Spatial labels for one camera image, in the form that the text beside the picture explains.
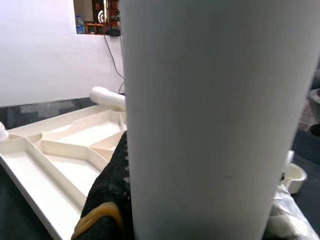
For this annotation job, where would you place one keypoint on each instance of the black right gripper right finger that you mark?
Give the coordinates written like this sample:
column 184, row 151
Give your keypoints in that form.
column 287, row 220

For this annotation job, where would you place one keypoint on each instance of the white ribbed plastic tabletop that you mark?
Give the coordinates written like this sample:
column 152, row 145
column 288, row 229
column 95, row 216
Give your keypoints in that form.
column 67, row 170

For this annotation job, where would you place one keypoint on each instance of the black tablecloth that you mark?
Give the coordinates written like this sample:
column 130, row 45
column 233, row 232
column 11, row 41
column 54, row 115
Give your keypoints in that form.
column 15, row 215

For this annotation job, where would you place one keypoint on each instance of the clear plastic water bottle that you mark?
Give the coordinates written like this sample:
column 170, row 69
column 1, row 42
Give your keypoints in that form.
column 80, row 25

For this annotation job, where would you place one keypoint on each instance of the tan rubber band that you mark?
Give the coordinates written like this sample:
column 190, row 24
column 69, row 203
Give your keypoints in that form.
column 105, row 208

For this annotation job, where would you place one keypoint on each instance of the black white round disc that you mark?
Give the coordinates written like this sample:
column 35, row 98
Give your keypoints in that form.
column 98, row 16

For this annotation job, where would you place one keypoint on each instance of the black power strip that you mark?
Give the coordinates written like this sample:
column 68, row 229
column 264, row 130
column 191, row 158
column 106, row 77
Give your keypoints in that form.
column 113, row 32

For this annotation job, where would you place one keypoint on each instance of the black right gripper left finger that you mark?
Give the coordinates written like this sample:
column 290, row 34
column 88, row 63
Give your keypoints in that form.
column 110, row 190

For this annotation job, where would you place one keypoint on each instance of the floral cloth covered stand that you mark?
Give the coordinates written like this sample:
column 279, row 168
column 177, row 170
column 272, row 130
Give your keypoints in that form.
column 306, row 120

